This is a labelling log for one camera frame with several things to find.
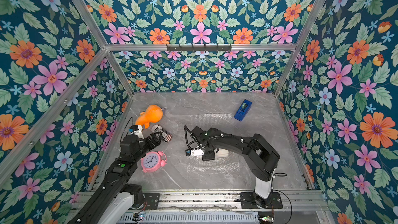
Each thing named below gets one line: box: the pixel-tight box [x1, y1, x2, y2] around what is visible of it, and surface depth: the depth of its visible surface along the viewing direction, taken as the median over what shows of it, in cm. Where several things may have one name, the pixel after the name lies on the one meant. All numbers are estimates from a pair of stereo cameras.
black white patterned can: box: [151, 124, 173, 143], surface depth 98 cm
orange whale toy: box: [135, 104, 164, 130], surface depth 101 cm
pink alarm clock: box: [140, 150, 167, 173], surface depth 86 cm
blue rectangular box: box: [233, 99, 253, 122], surface depth 107 cm
